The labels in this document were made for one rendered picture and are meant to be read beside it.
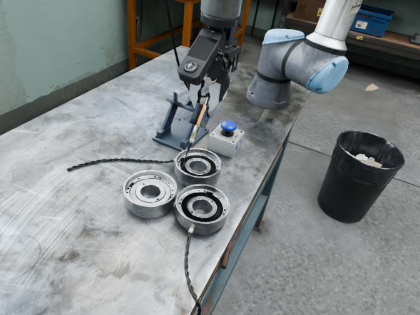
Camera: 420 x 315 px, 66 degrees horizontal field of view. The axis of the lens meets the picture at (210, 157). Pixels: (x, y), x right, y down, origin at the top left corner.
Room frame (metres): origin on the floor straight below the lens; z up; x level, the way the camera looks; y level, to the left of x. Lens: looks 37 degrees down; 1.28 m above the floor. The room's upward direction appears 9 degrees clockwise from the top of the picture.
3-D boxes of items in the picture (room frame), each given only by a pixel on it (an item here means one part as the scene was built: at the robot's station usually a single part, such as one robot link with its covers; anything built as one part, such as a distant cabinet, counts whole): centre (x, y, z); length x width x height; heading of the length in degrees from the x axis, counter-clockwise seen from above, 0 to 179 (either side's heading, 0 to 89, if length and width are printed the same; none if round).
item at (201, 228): (0.44, 0.00, 0.82); 0.10 x 0.10 x 0.04
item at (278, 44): (1.02, -0.17, 0.97); 0.13 x 0.12 x 0.14; 44
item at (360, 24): (3.88, -1.43, 0.56); 0.52 x 0.38 x 0.22; 67
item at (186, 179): (0.57, 0.02, 0.82); 0.10 x 0.10 x 0.04
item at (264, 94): (1.02, -0.17, 0.85); 0.15 x 0.15 x 0.10
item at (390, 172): (1.43, -0.81, 0.21); 0.34 x 0.34 x 0.43
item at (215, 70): (0.66, 0.02, 1.07); 0.09 x 0.08 x 0.12; 158
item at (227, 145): (0.70, -0.04, 0.82); 0.08 x 0.07 x 0.05; 160
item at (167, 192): (0.46, 0.11, 0.82); 0.08 x 0.08 x 0.02
